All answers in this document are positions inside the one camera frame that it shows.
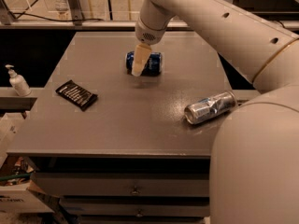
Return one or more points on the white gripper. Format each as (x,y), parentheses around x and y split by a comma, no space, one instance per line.
(149,34)

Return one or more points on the blue pepsi can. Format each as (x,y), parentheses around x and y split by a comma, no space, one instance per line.
(153,66)

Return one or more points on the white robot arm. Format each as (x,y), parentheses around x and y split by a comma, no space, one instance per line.
(254,166)

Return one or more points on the silver crushed can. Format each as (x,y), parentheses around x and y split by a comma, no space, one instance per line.
(210,107)

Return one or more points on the black snack packet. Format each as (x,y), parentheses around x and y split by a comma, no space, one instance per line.
(77,95)

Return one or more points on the grey drawer cabinet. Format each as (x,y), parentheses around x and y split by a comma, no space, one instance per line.
(137,125)

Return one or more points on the white pump bottle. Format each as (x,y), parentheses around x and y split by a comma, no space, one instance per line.
(17,81)

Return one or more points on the top drawer with knob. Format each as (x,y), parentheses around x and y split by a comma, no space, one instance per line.
(120,184)

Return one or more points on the drawer with knob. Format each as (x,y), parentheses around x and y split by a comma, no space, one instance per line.
(138,206)
(120,184)

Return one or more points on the white cardboard box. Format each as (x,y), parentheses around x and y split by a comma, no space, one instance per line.
(15,196)

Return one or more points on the metal railing frame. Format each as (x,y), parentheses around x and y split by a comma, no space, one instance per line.
(114,14)

